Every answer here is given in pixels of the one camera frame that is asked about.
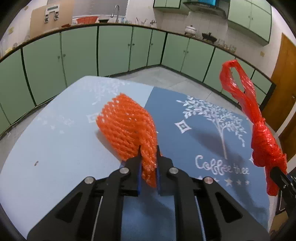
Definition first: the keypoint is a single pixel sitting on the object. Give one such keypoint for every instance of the red basin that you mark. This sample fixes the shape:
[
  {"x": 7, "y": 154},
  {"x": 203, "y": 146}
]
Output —
[{"x": 87, "y": 20}]

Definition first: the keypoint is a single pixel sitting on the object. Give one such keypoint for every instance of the brown wooden door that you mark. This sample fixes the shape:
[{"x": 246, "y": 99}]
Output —
[{"x": 282, "y": 99}]

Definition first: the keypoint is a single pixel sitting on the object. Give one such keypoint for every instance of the cardboard box with scale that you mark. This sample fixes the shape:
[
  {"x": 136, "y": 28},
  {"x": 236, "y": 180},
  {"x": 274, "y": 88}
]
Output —
[{"x": 51, "y": 17}]

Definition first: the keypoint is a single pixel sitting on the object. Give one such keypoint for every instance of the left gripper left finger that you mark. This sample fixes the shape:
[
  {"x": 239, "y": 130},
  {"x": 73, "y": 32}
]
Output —
[{"x": 93, "y": 209}]

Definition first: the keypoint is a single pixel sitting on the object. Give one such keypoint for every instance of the red plastic bag with handles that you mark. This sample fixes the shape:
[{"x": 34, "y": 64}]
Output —
[{"x": 266, "y": 152}]

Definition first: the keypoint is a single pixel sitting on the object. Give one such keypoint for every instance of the green lower kitchen cabinets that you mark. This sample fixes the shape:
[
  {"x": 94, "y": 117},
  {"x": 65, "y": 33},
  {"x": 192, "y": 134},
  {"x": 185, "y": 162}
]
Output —
[{"x": 41, "y": 68}]

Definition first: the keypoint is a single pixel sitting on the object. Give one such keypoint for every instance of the orange foam fruit net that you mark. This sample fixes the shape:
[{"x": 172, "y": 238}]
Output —
[{"x": 130, "y": 129}]

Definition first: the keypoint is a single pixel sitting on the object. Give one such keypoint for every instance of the dark blue tree mat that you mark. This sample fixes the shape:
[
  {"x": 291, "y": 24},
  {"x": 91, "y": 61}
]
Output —
[{"x": 195, "y": 145}]

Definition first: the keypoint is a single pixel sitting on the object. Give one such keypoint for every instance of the black wok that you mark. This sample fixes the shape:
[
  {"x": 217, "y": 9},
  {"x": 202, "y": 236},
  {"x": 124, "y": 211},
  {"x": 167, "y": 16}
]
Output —
[{"x": 209, "y": 37}]

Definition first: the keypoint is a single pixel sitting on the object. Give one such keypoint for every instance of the white cooking pot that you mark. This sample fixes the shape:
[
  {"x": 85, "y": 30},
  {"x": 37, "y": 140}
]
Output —
[{"x": 190, "y": 31}]

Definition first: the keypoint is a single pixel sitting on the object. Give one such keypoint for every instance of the green upper cabinets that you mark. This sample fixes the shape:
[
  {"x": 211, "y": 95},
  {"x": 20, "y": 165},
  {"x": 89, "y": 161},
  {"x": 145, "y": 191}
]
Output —
[{"x": 252, "y": 18}]

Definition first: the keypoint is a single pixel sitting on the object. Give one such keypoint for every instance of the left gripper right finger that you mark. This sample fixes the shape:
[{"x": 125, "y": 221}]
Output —
[{"x": 203, "y": 209}]

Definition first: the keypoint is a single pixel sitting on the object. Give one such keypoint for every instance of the chrome kitchen faucet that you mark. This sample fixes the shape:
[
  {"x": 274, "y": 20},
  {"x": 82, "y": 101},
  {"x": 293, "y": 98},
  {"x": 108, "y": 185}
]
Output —
[{"x": 116, "y": 12}]

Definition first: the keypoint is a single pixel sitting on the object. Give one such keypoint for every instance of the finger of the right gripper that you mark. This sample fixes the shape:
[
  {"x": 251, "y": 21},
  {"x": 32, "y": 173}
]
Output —
[{"x": 286, "y": 184}]

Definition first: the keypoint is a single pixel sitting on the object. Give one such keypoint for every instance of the range hood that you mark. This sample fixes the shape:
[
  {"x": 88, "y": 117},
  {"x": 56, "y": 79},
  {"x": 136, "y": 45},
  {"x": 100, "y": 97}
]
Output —
[{"x": 218, "y": 8}]

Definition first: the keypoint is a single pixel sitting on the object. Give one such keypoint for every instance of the window roller blind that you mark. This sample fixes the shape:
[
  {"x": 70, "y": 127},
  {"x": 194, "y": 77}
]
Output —
[{"x": 98, "y": 7}]

